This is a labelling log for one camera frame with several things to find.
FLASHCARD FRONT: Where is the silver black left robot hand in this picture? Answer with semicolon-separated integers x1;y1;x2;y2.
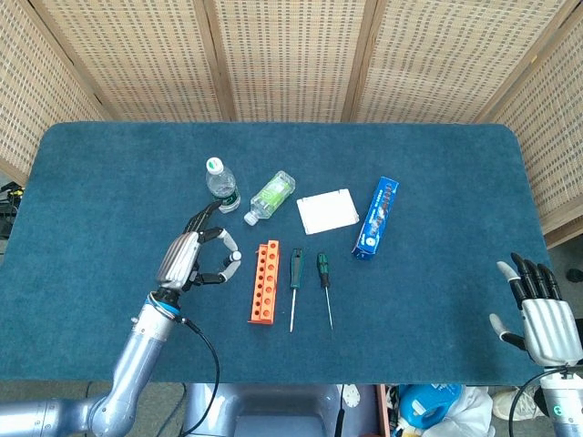
155;201;243;293

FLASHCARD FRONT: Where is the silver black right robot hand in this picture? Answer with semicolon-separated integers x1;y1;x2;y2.
489;252;583;367

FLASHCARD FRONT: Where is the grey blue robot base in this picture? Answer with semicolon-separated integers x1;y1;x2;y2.
180;382;347;437

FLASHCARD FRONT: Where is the orange tube rack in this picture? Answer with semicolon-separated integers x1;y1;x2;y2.
247;239;281;328

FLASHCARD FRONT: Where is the green black striped screwdriver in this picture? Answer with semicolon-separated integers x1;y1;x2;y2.
316;252;334;330

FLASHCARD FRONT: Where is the white sneaker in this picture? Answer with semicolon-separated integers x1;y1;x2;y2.
492;388;546;422

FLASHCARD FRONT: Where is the clear water bottle white cap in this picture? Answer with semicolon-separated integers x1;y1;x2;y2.
204;157;241;214

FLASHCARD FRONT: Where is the blue carpet table mat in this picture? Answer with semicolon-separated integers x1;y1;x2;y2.
0;121;564;386

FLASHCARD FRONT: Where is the white plastic bag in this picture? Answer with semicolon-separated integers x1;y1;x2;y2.
427;385;496;437

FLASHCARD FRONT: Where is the clear bottle green label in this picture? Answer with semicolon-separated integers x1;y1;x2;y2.
243;170;296;227

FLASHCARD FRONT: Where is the blue plastic container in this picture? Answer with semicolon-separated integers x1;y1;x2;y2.
399;384;465;432

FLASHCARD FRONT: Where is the white plastic tray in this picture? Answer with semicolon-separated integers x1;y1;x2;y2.
296;188;360;236

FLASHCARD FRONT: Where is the black equipment with yellow part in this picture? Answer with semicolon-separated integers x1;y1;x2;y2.
0;180;25;240

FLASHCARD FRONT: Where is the reddish wooden board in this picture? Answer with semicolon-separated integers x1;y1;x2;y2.
376;384;392;437

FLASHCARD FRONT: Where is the blue cardboard box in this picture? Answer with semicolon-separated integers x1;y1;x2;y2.
351;176;401;261

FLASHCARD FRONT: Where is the white perforated plate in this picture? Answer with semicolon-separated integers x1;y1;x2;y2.
342;384;363;410

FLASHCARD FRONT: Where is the woven bamboo folding screen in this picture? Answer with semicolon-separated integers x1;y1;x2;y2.
0;0;583;249

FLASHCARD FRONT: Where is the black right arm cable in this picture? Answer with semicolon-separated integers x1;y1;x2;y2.
508;368;560;437

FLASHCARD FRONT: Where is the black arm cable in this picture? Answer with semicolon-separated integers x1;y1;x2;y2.
175;316;223;437
508;368;560;437

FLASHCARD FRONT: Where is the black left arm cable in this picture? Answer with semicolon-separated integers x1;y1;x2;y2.
175;316;223;437

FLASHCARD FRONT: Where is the teal handle screwdriver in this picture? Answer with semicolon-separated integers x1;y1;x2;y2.
289;248;304;333

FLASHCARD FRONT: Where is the black strap on base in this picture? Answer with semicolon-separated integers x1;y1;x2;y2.
334;384;345;437

